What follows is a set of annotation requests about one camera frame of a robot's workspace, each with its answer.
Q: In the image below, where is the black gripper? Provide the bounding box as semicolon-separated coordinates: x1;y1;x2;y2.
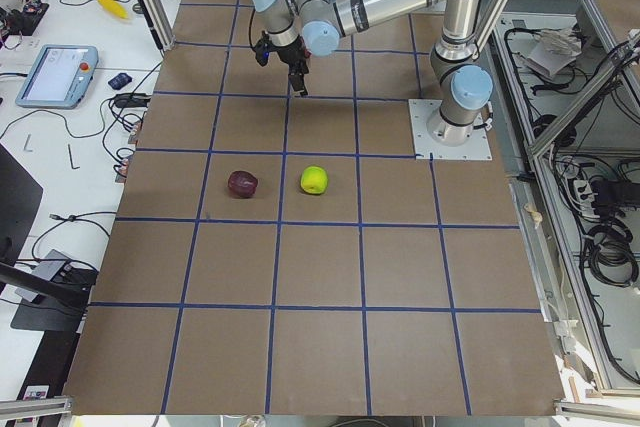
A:
281;44;311;96

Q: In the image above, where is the green apple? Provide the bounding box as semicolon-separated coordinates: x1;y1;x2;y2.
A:
300;165;329;195

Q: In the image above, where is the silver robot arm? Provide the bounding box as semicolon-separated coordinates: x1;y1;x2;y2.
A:
250;0;508;147

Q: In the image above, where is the dark red apple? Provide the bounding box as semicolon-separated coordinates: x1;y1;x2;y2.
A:
227;170;259;198

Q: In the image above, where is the dark blue small pouch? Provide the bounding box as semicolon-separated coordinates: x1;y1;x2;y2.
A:
108;72;132;91

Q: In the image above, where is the yellow toy corn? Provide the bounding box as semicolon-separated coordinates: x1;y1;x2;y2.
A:
96;0;130;21

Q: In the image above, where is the near teach pendant tablet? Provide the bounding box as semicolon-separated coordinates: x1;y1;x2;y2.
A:
15;44;99;110

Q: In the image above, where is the allen key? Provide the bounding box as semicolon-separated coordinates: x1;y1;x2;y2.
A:
23;134;33;152
67;144;80;170

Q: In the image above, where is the grey usb hub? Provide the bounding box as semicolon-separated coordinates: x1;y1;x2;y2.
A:
31;249;71;280

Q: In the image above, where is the black monitor stand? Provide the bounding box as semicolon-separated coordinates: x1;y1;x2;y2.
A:
1;149;97;332

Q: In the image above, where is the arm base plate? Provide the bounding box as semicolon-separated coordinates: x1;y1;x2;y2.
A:
408;99;492;162

